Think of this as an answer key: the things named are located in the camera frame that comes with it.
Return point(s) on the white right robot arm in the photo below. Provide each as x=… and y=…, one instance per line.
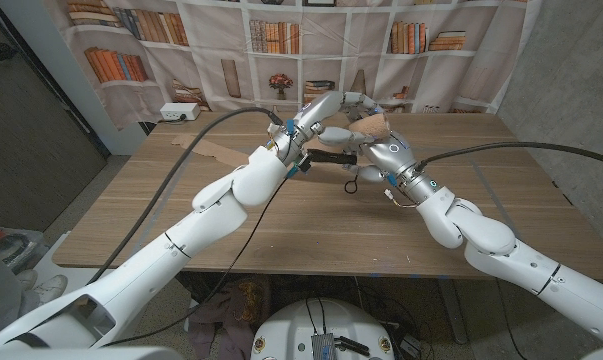
x=531, y=270

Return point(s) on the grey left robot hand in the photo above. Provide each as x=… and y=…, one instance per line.
x=311, y=120

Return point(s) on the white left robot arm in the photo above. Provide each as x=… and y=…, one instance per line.
x=156, y=265

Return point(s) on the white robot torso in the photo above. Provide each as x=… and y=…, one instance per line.
x=341, y=320

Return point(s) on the printed bookshelf backdrop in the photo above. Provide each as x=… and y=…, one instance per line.
x=211, y=40

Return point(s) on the dark wooden door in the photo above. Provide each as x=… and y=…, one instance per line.
x=31, y=140

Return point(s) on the purple cloth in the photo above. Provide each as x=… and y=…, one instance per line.
x=236, y=310

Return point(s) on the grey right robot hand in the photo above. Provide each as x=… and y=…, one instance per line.
x=388, y=155

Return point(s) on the grey table leg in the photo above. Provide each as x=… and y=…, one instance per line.
x=453, y=315

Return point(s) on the grey finned device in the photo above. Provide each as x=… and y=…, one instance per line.
x=323, y=347

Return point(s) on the white shoe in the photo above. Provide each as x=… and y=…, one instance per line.
x=48, y=287

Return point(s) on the tan adhesive wrap roll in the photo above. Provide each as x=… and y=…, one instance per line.
x=368, y=125

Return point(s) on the white power strip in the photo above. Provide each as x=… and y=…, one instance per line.
x=180, y=111

